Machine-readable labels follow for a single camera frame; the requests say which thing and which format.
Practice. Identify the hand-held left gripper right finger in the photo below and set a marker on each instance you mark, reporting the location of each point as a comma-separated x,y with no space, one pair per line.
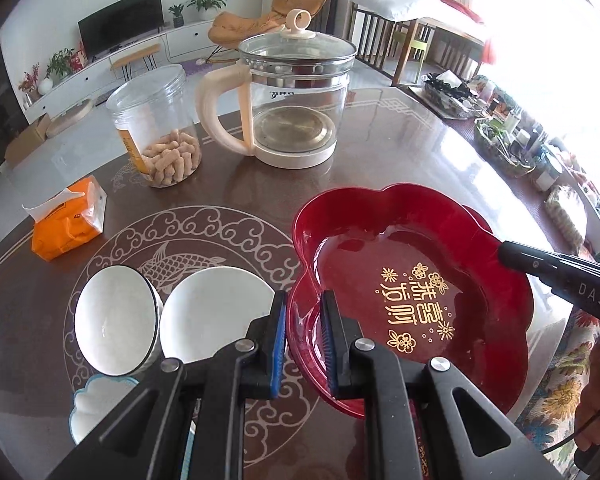
328,350

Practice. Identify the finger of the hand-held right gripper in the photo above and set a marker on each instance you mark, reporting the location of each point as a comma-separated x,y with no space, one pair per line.
535,260

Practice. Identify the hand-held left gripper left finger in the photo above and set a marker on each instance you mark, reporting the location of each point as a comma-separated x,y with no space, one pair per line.
279,345

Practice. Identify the red flower-shaped plate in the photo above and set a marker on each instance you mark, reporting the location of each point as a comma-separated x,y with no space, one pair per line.
405,240

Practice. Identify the white bowl with black rim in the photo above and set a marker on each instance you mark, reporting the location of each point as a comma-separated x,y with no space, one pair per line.
110,320

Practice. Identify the white flower-shaped plate blue rim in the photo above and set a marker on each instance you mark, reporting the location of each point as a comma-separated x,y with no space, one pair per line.
95,405

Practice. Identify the person's right hand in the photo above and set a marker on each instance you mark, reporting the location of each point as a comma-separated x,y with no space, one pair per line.
597,400

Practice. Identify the white bowl with blue print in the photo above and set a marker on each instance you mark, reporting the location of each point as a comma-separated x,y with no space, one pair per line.
210,310

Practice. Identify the floral cloth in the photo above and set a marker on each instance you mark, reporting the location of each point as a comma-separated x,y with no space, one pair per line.
555,400

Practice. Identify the basket of bottles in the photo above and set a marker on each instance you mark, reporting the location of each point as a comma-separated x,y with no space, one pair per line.
505,150

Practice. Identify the tray of dark items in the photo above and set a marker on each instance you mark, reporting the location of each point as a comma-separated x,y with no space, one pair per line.
450,95

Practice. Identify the green stool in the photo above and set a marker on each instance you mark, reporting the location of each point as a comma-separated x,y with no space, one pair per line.
416,49

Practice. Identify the orange tissue pack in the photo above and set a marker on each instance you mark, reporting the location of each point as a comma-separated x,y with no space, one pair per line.
65,230

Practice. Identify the clear plastic snack jar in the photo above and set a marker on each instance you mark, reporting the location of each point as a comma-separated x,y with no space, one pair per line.
150,125

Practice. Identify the wooden slatted furniture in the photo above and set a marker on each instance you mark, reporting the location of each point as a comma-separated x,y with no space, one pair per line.
375,40

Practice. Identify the purple floor mat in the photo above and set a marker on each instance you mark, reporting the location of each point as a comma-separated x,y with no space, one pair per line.
200,63

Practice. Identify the white pillow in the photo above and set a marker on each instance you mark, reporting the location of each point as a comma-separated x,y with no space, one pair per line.
395,2

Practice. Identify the beige oval board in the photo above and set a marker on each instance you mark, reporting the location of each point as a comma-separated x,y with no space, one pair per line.
70,117

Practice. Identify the white television cabinet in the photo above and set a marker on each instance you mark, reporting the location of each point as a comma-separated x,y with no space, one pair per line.
190,40

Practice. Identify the wooden stool with hairpin legs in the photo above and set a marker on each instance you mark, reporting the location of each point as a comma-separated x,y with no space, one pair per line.
135,55

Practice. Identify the cardboard box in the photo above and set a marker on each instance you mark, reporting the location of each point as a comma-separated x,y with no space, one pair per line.
25,140

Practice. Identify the small green potted plant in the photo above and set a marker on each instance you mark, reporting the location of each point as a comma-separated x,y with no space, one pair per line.
176,14

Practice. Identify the red gift box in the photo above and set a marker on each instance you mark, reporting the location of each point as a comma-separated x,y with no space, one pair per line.
78,61

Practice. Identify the white round vase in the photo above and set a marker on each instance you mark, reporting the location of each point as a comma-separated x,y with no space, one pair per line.
45,86

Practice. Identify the large green potted plant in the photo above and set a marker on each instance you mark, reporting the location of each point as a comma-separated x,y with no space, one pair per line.
207,0

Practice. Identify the leafy potted plant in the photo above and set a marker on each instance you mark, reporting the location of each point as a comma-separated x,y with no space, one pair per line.
60,62

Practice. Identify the black flat television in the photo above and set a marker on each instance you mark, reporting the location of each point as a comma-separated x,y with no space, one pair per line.
120,22

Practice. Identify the red flower branches in vase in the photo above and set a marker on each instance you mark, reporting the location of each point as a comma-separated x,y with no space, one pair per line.
30,80

